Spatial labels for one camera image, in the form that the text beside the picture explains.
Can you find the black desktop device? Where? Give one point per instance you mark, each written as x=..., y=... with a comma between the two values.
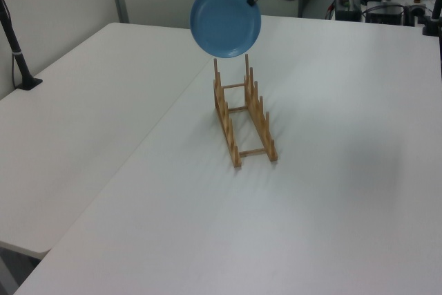
x=384, y=14

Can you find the black pole with flat base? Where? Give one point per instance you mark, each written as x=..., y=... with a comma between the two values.
x=15, y=46

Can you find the black pole with clamp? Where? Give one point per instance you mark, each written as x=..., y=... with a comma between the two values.
x=435, y=8

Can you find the wooden plate rack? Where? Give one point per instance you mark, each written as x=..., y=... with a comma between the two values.
x=257, y=115

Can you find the black box with coloured plugs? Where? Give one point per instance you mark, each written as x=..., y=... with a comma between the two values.
x=348, y=11

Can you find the blue round plate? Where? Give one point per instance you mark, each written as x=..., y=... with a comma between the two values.
x=224, y=20

